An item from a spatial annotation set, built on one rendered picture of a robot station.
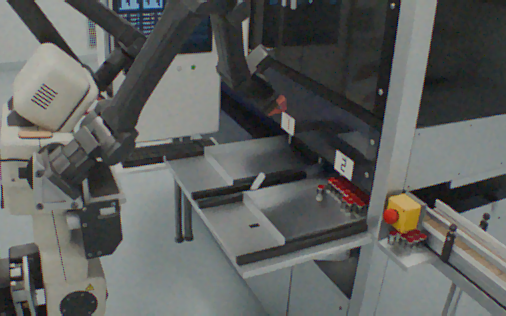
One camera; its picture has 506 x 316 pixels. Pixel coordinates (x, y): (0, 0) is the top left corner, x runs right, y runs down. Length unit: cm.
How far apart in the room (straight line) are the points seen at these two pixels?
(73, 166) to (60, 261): 36
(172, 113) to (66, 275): 97
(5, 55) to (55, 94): 547
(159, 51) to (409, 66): 60
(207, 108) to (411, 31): 114
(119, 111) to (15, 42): 560
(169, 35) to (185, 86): 118
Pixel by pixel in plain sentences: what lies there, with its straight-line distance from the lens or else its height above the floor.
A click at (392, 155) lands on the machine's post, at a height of 114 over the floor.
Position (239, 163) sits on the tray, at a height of 88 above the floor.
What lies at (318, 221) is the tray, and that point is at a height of 88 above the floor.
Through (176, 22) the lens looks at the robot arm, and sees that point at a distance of 85.
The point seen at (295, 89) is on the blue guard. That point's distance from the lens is 163.
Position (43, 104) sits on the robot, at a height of 129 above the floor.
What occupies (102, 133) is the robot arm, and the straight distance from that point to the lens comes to 100.
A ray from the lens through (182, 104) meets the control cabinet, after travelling 204.
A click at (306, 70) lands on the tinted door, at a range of 158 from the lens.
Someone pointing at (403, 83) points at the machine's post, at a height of 133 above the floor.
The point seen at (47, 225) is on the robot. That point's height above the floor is 97.
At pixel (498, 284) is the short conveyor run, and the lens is 126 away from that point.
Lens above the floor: 165
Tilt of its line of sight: 26 degrees down
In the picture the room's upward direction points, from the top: 3 degrees clockwise
